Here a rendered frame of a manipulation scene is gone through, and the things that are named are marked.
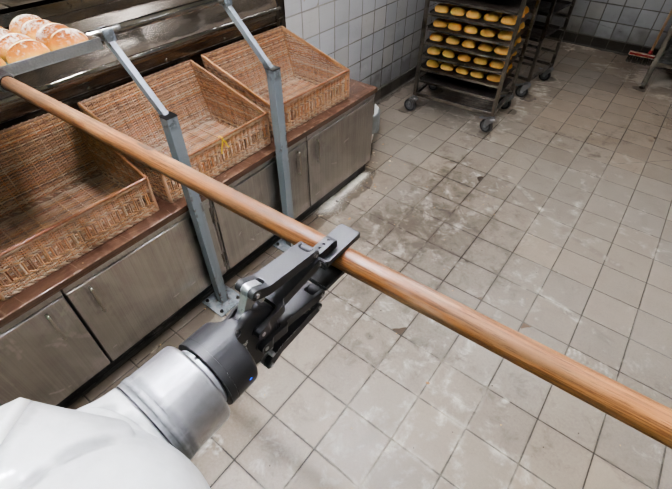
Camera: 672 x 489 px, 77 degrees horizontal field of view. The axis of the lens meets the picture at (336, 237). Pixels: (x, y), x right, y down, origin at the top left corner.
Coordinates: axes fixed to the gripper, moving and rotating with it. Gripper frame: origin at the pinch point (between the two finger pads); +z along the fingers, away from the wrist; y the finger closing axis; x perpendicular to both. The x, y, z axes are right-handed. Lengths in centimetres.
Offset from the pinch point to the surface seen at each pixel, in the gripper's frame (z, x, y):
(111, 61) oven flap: 52, -152, 23
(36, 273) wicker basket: -15, -106, 59
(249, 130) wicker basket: 77, -105, 49
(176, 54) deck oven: 83, -155, 30
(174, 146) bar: 36, -95, 34
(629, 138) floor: 320, 24, 119
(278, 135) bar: 84, -96, 52
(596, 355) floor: 116, 49, 122
